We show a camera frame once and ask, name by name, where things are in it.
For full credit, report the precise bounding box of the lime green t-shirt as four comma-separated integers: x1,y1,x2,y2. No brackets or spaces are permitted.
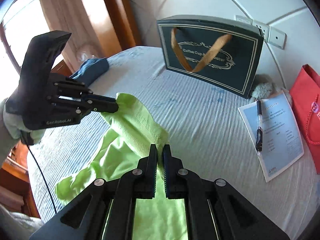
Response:
55,93,188,239

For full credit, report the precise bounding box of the white gloved left hand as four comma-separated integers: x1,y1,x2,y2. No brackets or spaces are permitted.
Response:
1,99,46,145

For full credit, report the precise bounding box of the folded dark blue garment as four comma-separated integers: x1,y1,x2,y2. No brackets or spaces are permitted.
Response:
70,58,109,86

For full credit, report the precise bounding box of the beige curtain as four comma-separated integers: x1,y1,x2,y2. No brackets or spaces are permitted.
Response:
40,0,122,72

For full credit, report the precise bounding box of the black pen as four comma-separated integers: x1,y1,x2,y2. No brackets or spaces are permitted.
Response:
255,100,263,155

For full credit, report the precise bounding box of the striped light blue bedsheet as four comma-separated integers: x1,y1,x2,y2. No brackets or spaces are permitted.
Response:
28,47,319,239

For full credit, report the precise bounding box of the white printed paper sheet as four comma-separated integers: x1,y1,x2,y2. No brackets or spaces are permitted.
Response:
238,92,304,182

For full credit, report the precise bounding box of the grey plush toy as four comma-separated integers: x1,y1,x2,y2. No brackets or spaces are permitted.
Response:
249,74,292,106

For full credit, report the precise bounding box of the red paper gift bag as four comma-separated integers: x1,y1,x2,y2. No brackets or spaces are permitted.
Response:
290,64,320,174

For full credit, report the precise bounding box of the dark green gift bag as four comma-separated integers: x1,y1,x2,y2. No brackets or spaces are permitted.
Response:
157,15,264,99

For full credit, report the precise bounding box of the wooden bed frame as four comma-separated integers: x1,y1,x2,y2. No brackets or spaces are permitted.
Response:
1,142,40,218

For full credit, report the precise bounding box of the white wall socket panel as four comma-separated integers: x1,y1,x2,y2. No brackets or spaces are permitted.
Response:
235,15,286,49

